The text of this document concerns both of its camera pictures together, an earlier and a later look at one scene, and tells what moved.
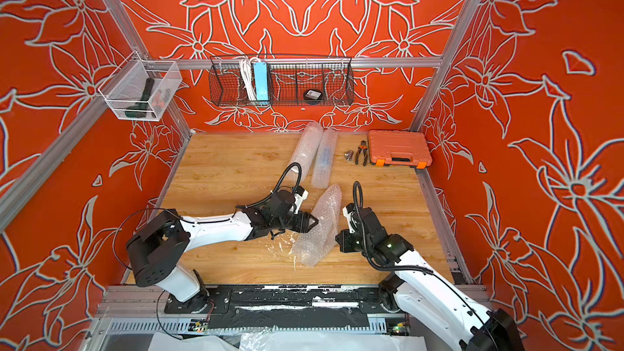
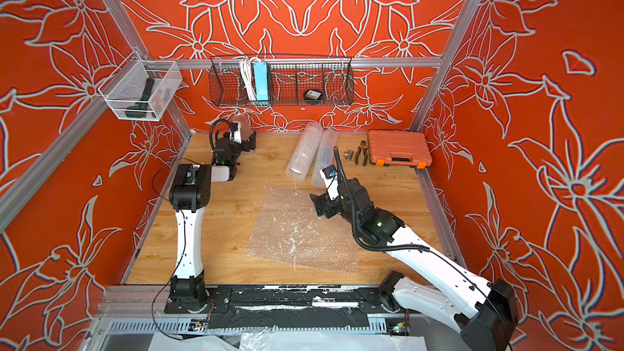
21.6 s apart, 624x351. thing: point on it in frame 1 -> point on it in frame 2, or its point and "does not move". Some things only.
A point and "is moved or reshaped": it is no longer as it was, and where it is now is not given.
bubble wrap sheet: [326, 208] is moved or reshaped
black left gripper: [304, 220] -> [250, 144]
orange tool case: [399, 148] does not move
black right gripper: [344, 244] -> [325, 201]
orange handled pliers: [364, 148] does not move
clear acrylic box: [139, 89] does not move
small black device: [312, 94] does not move
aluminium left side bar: [29, 180] does not move
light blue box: [261, 83] does not move
